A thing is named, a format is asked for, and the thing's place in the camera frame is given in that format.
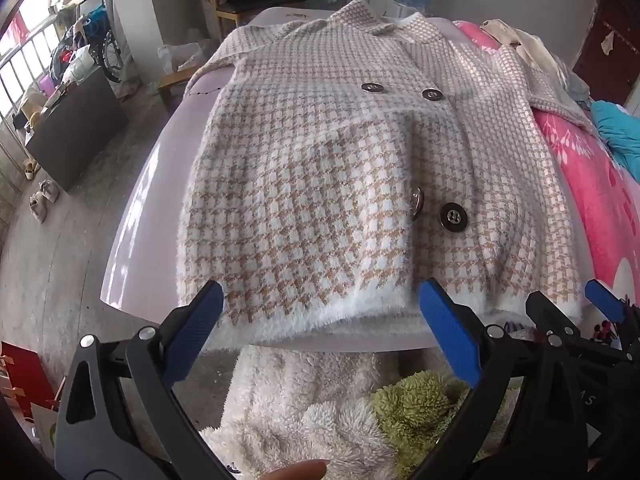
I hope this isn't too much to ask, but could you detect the pink printed blanket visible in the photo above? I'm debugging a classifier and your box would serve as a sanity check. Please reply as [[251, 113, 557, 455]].
[[452, 20, 640, 346]]

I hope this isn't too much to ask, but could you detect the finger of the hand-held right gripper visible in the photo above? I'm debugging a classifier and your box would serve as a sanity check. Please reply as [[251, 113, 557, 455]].
[[584, 279, 640, 356], [525, 291, 582, 346]]

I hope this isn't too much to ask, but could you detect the green fleece cloth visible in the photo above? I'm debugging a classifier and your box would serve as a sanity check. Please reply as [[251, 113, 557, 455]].
[[370, 370, 506, 461]]

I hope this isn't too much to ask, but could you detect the bicycle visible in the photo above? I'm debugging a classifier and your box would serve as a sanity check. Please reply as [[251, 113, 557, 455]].
[[82, 5, 126, 83]]

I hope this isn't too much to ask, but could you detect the dark red door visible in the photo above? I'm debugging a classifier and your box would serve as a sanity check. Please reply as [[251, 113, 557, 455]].
[[572, 0, 640, 106]]

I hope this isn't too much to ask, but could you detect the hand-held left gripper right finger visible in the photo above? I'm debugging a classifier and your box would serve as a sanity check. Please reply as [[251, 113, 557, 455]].
[[400, 278, 590, 480]]

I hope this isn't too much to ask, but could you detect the beige white houndstooth coat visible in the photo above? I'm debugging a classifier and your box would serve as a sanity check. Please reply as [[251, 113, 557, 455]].
[[180, 0, 608, 346]]

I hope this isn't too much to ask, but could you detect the white fleece garment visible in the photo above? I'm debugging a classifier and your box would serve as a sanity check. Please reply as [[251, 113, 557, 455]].
[[200, 345, 521, 480]]

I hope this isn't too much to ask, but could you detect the person's left hand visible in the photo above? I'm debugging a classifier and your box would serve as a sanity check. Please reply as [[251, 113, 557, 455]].
[[262, 459, 328, 480]]

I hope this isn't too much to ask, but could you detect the white plastic bag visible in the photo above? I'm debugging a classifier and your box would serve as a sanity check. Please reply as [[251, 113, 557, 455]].
[[157, 40, 216, 73]]

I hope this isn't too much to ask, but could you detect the white green paper bag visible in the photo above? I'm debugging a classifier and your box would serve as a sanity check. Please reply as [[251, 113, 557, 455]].
[[30, 402, 62, 456]]

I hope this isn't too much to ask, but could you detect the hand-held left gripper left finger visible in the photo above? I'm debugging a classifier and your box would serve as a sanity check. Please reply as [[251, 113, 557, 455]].
[[54, 280, 225, 480]]

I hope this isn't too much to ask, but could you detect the wooden chair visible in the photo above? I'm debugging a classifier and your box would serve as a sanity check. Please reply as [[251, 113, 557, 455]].
[[205, 0, 308, 43]]

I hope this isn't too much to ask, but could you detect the dark grey cabinet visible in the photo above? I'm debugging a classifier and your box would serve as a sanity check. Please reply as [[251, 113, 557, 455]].
[[24, 67, 130, 193]]

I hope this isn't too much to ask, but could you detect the red box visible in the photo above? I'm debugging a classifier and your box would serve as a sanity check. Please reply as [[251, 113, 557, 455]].
[[0, 341, 58, 416]]

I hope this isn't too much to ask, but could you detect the low wooden stool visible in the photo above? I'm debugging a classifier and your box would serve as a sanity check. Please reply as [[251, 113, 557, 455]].
[[157, 62, 201, 111]]

